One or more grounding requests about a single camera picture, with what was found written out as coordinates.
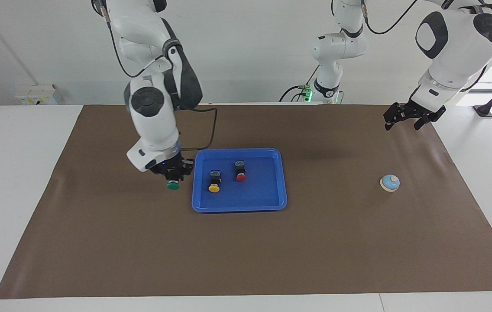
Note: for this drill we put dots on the red push button switch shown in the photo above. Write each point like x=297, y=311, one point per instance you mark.
x=240, y=171

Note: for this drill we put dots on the blue plastic tray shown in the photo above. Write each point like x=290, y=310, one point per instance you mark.
x=263, y=190

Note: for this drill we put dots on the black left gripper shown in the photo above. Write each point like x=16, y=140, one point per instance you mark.
x=415, y=109

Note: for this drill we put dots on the green push button switch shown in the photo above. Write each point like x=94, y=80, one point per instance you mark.
x=173, y=186

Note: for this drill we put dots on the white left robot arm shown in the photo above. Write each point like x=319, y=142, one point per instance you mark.
x=454, y=52

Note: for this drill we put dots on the yellow push button switch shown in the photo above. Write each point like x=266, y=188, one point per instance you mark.
x=215, y=182

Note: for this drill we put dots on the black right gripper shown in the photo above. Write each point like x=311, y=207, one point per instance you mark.
x=172, y=167

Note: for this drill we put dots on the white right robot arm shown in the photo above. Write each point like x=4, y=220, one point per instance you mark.
x=155, y=121

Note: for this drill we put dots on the white wall socket box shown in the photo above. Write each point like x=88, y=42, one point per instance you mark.
x=36, y=95

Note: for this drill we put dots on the blue service bell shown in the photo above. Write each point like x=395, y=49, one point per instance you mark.
x=389, y=183

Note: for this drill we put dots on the brown table mat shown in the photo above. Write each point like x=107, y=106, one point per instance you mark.
x=246, y=251

